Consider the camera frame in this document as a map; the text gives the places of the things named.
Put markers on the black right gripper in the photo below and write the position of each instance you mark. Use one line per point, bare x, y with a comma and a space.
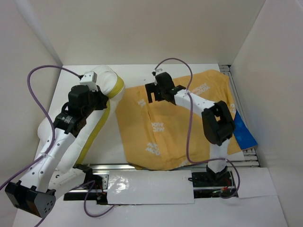
151, 88

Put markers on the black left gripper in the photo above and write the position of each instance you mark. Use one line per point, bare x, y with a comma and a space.
102, 98

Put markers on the white pillow yellow trim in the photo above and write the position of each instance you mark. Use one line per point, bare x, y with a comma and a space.
110, 85

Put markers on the orange and blue pillowcase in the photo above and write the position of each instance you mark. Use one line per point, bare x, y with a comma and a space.
154, 135

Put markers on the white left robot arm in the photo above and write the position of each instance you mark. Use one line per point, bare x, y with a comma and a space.
37, 190

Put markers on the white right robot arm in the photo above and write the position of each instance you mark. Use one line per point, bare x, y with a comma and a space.
217, 121

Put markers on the white cover plate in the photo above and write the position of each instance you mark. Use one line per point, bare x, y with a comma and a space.
150, 187

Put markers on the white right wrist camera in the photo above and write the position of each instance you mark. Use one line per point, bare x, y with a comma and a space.
156, 71

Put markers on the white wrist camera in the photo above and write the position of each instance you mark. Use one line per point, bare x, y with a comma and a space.
88, 78
156, 71

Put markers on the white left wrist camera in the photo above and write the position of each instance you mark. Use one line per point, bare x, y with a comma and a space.
88, 78

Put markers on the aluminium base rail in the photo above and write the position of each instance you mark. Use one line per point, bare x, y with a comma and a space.
225, 187

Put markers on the aluminium side rail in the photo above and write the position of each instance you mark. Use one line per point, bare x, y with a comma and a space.
245, 140

